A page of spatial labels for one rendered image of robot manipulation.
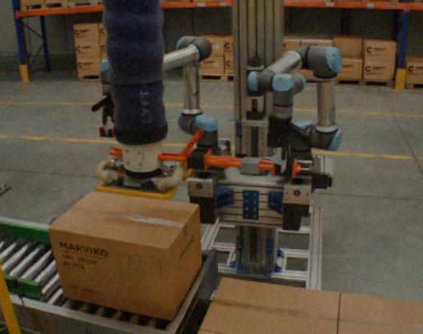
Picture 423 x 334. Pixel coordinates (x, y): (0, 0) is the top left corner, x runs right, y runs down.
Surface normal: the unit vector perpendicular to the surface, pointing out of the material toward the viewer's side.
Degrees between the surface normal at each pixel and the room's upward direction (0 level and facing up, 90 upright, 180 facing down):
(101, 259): 90
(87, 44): 88
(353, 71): 91
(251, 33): 90
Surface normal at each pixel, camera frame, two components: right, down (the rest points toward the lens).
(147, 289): -0.29, 0.38
